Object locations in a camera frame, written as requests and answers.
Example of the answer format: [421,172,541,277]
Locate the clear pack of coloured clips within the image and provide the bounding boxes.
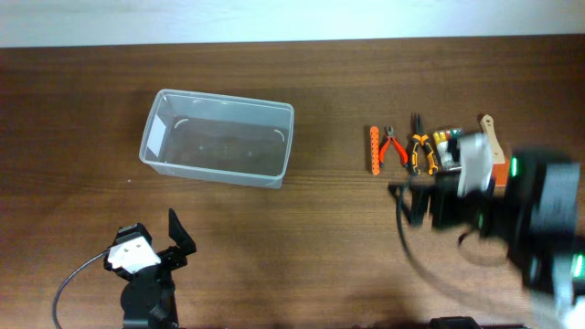
[432,128,463,172]

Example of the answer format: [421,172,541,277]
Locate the orange scraper with wooden handle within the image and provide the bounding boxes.
[480,114,510,188]

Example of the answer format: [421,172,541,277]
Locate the clear plastic storage container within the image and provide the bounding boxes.
[139,89,294,189]

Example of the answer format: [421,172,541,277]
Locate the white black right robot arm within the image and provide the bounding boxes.
[388,149,584,328]

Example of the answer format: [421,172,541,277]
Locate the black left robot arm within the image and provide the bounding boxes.
[103,209,197,329]

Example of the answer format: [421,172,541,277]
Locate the orange black needle nose pliers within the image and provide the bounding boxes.
[409,113,439,175]

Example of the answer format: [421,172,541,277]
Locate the orange perforated plastic strip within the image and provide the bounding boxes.
[369,126,380,175]

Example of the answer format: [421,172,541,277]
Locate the red handled cutting pliers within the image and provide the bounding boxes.
[378,126,410,168]

